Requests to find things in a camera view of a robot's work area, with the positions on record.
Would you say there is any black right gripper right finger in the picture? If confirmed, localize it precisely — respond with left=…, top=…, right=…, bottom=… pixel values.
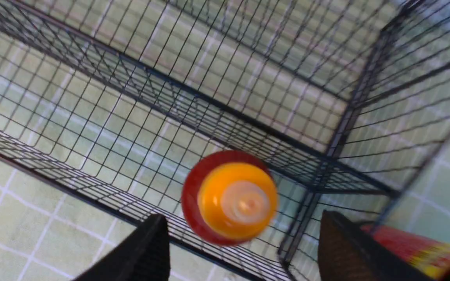
left=318, top=210, right=432, bottom=281

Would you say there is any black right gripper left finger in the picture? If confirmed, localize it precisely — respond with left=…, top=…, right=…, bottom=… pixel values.
left=75, top=214, right=170, bottom=281

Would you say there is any tall soy sauce bottle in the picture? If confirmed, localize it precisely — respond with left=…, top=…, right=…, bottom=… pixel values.
left=372, top=226, right=450, bottom=281

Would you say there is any red ketchup squeeze bottle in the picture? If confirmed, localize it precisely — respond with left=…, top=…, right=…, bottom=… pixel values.
left=181, top=150, right=279, bottom=247

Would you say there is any green checkered tablecloth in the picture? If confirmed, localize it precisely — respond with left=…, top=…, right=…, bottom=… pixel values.
left=0, top=0, right=450, bottom=281

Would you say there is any black wire mesh rack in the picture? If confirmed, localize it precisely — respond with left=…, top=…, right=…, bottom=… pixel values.
left=0, top=0, right=450, bottom=281

